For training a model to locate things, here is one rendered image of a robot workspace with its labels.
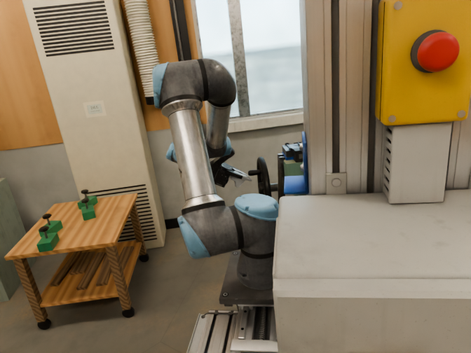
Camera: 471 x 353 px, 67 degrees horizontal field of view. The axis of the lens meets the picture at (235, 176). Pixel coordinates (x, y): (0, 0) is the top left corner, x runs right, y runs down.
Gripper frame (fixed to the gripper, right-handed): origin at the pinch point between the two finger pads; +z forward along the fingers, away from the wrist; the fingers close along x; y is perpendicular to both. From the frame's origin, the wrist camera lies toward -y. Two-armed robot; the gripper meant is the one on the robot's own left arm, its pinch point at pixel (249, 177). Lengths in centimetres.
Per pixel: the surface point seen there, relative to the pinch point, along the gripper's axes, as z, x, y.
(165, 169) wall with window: -33, -134, 58
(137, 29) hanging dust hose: -84, -115, -32
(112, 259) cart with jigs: -41, -29, 80
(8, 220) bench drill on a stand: -119, -94, 122
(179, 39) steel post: -58, -124, -37
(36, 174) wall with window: -122, -129, 100
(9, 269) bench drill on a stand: -104, -75, 145
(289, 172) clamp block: 12.3, 6.1, -10.0
